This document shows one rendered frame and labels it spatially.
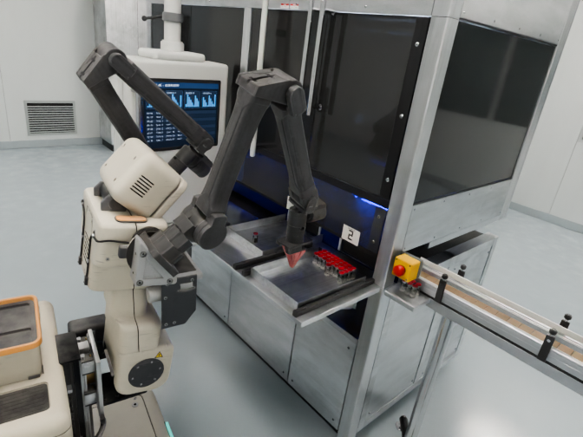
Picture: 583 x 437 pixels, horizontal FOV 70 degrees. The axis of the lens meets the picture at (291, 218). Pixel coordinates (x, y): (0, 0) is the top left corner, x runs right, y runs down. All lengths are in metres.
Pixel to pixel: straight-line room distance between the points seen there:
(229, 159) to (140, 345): 0.64
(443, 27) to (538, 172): 4.85
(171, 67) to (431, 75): 1.07
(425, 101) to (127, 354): 1.16
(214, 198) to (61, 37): 5.61
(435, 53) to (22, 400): 1.45
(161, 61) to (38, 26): 4.59
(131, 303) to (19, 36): 5.36
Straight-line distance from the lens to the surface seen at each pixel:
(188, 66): 1.97
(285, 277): 1.56
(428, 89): 1.41
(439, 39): 1.41
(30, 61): 6.43
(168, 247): 1.01
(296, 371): 2.19
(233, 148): 0.94
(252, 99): 0.91
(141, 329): 1.29
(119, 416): 1.90
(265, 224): 1.96
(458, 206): 1.86
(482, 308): 1.59
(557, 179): 6.09
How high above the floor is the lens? 1.68
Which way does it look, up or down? 23 degrees down
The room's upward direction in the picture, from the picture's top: 7 degrees clockwise
